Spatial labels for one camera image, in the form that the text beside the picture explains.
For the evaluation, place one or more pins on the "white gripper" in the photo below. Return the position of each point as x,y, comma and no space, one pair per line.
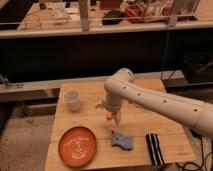
112,106

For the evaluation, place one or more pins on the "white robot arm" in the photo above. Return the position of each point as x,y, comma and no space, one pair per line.
194,114

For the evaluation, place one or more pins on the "blue sponge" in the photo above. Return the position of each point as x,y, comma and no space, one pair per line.
122,141

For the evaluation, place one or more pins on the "translucent plastic cup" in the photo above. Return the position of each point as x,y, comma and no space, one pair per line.
71,98

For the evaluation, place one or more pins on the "orange plate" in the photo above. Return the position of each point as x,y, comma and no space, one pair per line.
77,146

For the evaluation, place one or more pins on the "black white striped block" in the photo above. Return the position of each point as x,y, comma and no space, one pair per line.
154,150

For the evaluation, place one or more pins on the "black bag on bench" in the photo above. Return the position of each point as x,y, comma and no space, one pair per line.
112,17

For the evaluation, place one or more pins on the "metal bench post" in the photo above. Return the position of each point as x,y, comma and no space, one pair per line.
83,9

